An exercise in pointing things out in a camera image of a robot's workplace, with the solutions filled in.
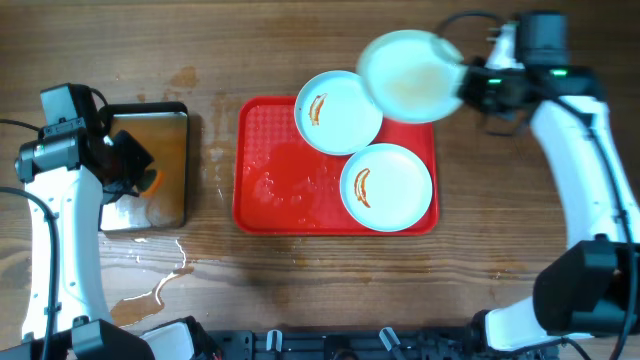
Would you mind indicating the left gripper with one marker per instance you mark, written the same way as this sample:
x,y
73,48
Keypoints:
x,y
142,158

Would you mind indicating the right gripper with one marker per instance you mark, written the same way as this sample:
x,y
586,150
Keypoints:
x,y
472,91

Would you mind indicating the orange green sponge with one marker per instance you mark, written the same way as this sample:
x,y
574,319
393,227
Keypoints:
x,y
150,182

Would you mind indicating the light blue plate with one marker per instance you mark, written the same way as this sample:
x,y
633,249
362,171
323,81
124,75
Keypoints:
x,y
386,187
412,76
334,114

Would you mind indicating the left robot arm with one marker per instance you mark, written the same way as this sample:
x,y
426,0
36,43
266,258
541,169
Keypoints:
x,y
67,178

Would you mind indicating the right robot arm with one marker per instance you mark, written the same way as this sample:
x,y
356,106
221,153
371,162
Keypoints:
x,y
592,289

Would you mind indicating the red plastic tray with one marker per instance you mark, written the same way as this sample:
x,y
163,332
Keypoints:
x,y
282,185

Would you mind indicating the black water basin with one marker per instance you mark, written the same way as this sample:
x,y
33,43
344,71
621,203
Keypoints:
x,y
163,129

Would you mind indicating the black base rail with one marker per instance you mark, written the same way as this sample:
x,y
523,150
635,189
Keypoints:
x,y
426,344

